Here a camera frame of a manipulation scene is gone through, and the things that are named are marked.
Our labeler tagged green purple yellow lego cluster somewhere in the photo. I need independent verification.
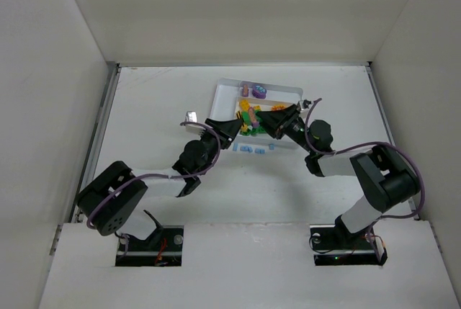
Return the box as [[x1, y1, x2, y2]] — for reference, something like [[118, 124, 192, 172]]
[[236, 107, 266, 136]]

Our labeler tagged yellow long lego brick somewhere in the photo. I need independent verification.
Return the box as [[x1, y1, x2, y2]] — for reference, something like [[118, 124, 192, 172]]
[[238, 99, 251, 112]]

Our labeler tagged purple round lego piece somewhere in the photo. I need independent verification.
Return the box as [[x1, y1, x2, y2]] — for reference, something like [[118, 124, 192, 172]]
[[251, 84, 267, 99]]

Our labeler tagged purple butterfly wing lego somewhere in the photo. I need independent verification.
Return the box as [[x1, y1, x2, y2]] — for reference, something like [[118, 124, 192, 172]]
[[241, 83, 249, 97]]

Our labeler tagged yellow orange patterned lego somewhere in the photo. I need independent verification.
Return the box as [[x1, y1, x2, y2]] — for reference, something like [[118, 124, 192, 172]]
[[271, 104, 287, 111]]

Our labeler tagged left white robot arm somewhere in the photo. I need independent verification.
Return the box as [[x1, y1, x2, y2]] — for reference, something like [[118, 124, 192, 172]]
[[76, 118, 243, 241]]

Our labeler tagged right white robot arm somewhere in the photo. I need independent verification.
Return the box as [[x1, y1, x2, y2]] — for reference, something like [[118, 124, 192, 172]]
[[256, 104, 424, 243]]

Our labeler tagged white divided sorting tray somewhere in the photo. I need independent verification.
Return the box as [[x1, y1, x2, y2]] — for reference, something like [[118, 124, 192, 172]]
[[210, 79, 303, 148]]

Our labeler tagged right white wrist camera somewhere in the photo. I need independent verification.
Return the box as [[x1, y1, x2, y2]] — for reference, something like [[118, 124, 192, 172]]
[[298, 99, 312, 109]]

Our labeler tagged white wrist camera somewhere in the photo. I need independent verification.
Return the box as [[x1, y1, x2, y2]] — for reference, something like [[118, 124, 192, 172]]
[[184, 111, 203, 135], [298, 99, 312, 109]]

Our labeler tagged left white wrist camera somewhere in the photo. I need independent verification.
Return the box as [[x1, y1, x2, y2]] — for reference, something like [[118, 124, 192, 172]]
[[184, 111, 203, 135]]

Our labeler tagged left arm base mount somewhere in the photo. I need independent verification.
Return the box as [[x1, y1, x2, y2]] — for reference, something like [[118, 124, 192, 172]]
[[115, 210, 184, 267]]

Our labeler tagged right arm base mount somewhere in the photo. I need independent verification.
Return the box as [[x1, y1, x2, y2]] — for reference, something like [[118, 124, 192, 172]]
[[308, 218, 388, 267]]

